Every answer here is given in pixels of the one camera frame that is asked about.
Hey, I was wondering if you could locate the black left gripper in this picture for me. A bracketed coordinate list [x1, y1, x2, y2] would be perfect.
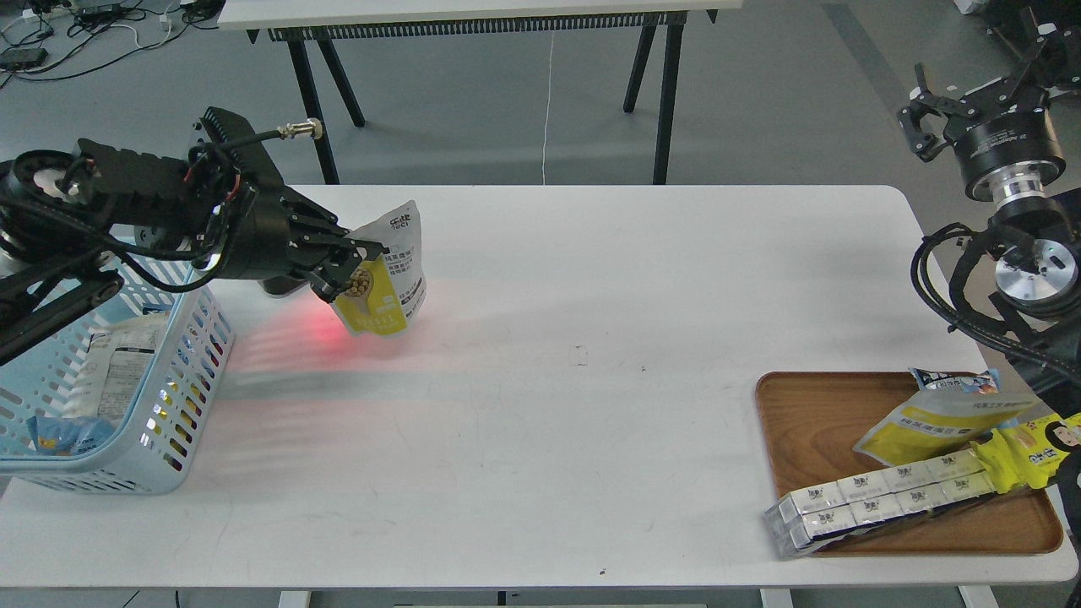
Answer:
[200, 107, 390, 303]

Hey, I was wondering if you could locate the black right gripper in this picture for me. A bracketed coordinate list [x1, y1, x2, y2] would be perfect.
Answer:
[897, 6, 1081, 202]

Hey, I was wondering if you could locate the yellow chickpea snack pouch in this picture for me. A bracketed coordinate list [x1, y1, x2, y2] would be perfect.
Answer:
[332, 199, 427, 336]

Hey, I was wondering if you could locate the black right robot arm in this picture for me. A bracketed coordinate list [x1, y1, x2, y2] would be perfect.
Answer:
[895, 19, 1080, 418]

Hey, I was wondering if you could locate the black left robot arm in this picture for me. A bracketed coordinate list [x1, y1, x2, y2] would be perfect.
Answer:
[3, 107, 388, 364]

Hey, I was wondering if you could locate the white snack bag in basket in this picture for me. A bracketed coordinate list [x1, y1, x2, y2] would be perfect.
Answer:
[61, 312, 170, 425]

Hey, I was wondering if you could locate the light blue plastic basket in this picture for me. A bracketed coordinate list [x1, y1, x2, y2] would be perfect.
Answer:
[1, 261, 235, 494]

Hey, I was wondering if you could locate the blue white snack bag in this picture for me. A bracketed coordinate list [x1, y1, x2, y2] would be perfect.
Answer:
[909, 368, 1000, 395]

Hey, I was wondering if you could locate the yellow white snack pouch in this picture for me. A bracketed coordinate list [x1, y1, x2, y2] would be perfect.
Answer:
[854, 389, 1041, 467]

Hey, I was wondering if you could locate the blue snack bag in basket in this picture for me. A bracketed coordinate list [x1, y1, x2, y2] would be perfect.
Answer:
[26, 415, 116, 458]

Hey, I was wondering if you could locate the yellow snack bar wrapper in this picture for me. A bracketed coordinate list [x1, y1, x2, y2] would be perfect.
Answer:
[970, 413, 1080, 494]

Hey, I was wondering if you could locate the black barcode scanner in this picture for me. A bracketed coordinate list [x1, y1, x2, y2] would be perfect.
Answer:
[258, 276, 308, 299]

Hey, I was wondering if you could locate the white background table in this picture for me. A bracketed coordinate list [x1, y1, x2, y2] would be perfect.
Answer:
[216, 1, 740, 185]

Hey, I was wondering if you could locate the brown wooden tray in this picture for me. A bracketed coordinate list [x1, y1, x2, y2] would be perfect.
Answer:
[755, 371, 1066, 557]

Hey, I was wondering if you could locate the black power adapter on floor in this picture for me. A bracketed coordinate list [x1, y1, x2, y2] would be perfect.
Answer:
[0, 47, 49, 72]

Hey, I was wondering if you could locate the white milk carton pack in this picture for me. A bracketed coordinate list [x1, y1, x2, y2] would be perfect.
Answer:
[763, 449, 997, 561]

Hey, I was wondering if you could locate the white hanging cable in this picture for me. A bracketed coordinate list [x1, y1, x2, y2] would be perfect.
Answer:
[541, 30, 556, 186]

